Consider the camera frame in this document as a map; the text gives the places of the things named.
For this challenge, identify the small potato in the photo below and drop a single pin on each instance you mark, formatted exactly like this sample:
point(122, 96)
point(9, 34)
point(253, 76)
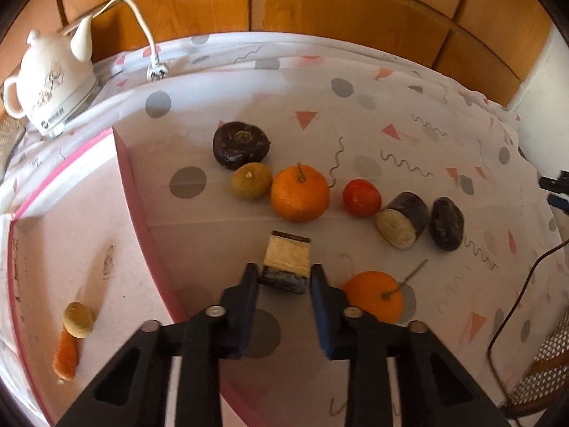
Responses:
point(78, 319)

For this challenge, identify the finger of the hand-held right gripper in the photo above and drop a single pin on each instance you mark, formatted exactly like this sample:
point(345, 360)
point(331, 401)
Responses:
point(551, 183)
point(561, 203)

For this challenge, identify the patterned white tablecloth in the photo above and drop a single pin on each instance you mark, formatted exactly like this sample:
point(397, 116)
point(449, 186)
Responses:
point(400, 98)

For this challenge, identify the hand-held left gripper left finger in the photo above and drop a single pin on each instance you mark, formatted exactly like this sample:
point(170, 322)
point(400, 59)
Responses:
point(244, 320)

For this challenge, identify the pink-rimmed white tray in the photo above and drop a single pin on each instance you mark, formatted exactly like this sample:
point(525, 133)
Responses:
point(66, 231)

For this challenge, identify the green-brown kiwi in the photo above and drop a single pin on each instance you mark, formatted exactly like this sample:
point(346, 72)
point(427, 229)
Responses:
point(251, 181)

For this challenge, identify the cut dark radish cylinder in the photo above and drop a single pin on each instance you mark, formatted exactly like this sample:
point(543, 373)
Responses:
point(402, 222)

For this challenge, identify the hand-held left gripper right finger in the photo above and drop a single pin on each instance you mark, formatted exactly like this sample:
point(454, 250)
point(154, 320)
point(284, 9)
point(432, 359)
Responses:
point(322, 324)

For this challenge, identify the white ceramic kettle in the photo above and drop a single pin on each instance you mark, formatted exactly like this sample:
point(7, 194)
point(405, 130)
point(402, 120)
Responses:
point(49, 80)

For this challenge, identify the small dark radish piece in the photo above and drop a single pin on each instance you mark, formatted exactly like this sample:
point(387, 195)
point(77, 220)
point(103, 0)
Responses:
point(446, 224)

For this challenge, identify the carrot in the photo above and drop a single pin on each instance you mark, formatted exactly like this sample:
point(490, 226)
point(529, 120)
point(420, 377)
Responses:
point(65, 358)

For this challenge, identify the large orange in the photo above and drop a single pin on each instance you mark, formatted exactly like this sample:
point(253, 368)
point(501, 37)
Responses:
point(298, 195)

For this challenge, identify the wooden panel board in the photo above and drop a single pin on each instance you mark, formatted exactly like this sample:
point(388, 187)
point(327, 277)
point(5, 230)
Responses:
point(355, 13)

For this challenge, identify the wicker chair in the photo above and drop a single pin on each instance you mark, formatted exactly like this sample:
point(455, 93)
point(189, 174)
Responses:
point(549, 351)

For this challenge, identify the woven wicker basket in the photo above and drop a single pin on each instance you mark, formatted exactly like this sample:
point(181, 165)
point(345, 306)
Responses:
point(9, 135)

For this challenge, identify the small orange with long stem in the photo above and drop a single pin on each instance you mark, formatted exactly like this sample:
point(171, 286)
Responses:
point(369, 298)

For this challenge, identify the dark square-cut radish block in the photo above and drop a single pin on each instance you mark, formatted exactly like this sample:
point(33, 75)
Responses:
point(284, 258)

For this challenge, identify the whole dark beet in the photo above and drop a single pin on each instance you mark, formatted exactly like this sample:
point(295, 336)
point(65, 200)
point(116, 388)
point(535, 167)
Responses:
point(240, 144)

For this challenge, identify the red tomato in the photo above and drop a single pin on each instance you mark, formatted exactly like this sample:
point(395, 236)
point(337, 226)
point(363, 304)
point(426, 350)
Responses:
point(361, 199)

